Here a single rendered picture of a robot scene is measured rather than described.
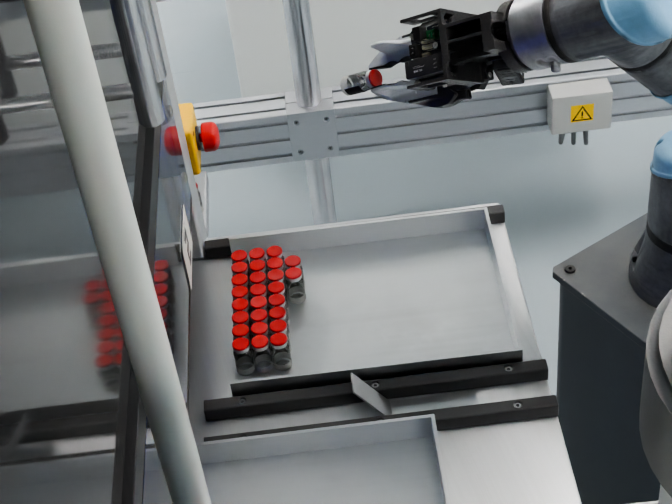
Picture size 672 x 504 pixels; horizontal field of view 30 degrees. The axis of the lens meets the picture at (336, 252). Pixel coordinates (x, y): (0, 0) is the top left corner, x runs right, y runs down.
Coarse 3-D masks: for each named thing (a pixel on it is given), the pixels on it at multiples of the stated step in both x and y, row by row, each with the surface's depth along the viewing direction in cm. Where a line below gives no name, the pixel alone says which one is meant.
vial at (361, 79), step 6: (360, 72) 137; (366, 72) 137; (342, 78) 139; (348, 78) 138; (354, 78) 138; (360, 78) 137; (366, 78) 136; (342, 84) 139; (348, 84) 138; (354, 84) 138; (360, 84) 137; (366, 84) 137; (342, 90) 139; (366, 90) 138
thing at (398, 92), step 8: (400, 80) 134; (376, 88) 136; (384, 88) 130; (392, 88) 130; (400, 88) 130; (384, 96) 135; (392, 96) 134; (400, 96) 133; (408, 96) 133; (416, 96) 132; (424, 96) 132
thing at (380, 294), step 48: (240, 240) 164; (288, 240) 165; (336, 240) 165; (384, 240) 166; (432, 240) 165; (480, 240) 164; (336, 288) 160; (384, 288) 159; (432, 288) 158; (480, 288) 157; (336, 336) 154; (384, 336) 153; (432, 336) 152; (480, 336) 151; (240, 384) 145; (288, 384) 146
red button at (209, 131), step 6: (204, 126) 166; (210, 126) 166; (216, 126) 167; (204, 132) 166; (210, 132) 166; (216, 132) 167; (204, 138) 166; (210, 138) 166; (216, 138) 166; (204, 144) 166; (210, 144) 166; (216, 144) 167; (204, 150) 167; (210, 150) 167
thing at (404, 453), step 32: (416, 416) 139; (224, 448) 139; (256, 448) 140; (288, 448) 140; (320, 448) 140; (352, 448) 140; (384, 448) 140; (416, 448) 139; (224, 480) 139; (256, 480) 138; (288, 480) 138; (320, 480) 137; (352, 480) 137; (384, 480) 136; (416, 480) 136
